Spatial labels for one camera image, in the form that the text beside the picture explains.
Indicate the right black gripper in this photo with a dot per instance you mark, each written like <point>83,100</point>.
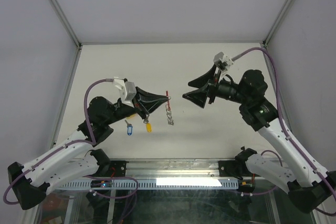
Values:
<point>199,96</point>

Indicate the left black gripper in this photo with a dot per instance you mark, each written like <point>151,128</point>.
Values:
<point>148,101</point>

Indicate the red handled metal keyring holder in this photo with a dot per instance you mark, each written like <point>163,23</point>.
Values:
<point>170,120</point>

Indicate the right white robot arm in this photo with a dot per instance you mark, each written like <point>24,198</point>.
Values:
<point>305,180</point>

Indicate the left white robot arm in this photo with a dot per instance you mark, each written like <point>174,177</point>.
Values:
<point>77,156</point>

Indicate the yellow tag key lower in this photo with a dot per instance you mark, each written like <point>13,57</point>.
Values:
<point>148,126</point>

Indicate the blue tag key lower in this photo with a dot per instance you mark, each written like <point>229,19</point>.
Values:
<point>129,128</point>

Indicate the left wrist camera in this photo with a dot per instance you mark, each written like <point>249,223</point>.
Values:
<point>127,90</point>

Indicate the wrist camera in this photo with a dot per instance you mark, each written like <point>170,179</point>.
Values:
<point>127,90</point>
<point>223,62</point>

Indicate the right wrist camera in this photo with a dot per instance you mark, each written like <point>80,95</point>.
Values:
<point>223,62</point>

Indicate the aluminium front rail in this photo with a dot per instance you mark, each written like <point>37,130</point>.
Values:
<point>170,165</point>

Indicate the slotted cable duct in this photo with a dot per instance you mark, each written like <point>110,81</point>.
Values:
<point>168,183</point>

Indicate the right aluminium frame post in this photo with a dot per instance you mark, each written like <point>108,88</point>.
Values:
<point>278,21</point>

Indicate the aluminium frame post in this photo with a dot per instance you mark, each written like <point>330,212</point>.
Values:
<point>65,22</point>
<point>278,21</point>

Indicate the left aluminium frame post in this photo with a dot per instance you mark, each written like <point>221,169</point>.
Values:
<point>65,22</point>

